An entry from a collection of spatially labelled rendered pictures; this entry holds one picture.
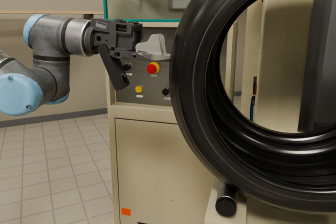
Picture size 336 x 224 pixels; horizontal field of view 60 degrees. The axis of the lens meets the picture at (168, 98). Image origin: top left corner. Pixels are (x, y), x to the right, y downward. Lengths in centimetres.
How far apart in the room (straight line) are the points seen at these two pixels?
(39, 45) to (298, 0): 69
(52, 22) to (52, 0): 314
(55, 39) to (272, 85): 62
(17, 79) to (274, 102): 70
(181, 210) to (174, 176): 18
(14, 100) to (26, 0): 326
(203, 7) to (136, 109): 84
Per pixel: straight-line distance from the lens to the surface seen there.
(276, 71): 93
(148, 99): 133
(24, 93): 65
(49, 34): 76
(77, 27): 72
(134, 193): 150
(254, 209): 84
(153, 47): 66
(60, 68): 78
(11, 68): 69
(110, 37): 69
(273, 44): 92
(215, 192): 78
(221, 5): 54
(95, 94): 407
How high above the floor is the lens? 128
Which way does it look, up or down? 15 degrees down
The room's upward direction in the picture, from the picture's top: straight up
